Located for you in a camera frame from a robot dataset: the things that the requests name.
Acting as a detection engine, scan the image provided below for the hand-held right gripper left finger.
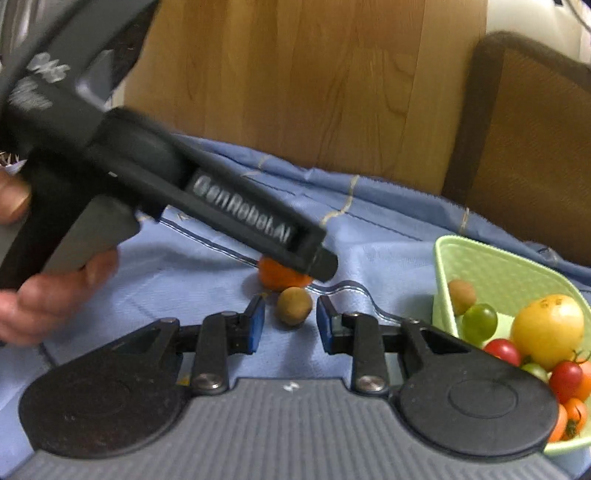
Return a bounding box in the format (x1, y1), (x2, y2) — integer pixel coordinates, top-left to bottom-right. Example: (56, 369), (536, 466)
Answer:
(108, 295), (266, 395)

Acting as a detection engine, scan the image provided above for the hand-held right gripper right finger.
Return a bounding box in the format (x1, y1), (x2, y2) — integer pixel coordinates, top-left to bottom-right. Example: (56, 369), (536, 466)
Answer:
(318, 295), (481, 395)

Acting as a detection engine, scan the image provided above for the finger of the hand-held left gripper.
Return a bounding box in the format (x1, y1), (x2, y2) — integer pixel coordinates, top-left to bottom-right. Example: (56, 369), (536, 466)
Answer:
(139, 121), (340, 282)

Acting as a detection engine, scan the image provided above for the brown kiwi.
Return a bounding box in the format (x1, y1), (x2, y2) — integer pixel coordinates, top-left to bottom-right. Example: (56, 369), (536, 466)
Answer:
(276, 287), (313, 328)
(447, 279), (478, 317)

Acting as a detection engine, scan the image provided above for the green round fruit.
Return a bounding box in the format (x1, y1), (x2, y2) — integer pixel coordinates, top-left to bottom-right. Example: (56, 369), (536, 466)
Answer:
(462, 303), (499, 343)

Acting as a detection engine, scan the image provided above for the red cherry tomato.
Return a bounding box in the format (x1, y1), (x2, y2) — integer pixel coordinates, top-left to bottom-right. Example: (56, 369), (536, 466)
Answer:
(548, 360), (584, 405)
(483, 338), (523, 368)

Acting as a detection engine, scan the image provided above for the green plastic basket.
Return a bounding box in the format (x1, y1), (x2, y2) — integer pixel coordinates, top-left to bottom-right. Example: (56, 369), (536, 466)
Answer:
(432, 235), (591, 457)

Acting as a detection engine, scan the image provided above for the small green tomato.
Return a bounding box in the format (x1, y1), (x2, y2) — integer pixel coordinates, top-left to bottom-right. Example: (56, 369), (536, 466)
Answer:
(521, 363), (550, 383)

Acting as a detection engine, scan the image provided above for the large yellow grapefruit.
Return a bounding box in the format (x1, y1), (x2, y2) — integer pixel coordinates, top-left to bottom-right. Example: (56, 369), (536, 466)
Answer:
(510, 294), (585, 370)

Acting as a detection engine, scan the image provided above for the orange tomato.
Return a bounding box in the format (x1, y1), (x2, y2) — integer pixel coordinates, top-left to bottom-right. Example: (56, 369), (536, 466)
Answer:
(561, 398), (588, 440)

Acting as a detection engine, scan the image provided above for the person's left hand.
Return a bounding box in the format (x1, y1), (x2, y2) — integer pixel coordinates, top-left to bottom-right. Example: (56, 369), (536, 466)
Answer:
(0, 168), (121, 348)

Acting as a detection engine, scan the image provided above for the blue plaid bedsheet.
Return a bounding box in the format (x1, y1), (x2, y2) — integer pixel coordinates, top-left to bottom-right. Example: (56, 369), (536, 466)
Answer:
(0, 134), (591, 480)

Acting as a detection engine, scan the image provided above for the wooden headboard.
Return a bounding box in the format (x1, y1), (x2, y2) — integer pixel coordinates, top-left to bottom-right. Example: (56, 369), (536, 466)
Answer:
(124, 0), (489, 195)

